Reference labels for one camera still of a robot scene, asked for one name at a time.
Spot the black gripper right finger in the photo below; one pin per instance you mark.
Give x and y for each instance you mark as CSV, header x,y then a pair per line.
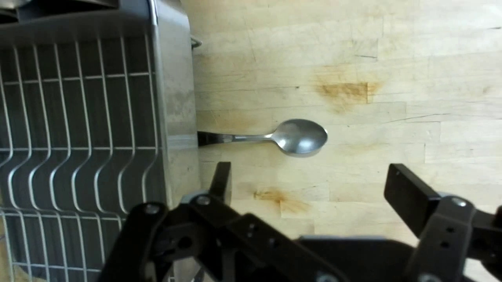
x,y
445,229

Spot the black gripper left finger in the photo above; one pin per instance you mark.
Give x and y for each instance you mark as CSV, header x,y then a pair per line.
x,y
209,240

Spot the silver metal spoon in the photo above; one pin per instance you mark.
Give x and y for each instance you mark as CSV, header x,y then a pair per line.
x,y
300,137

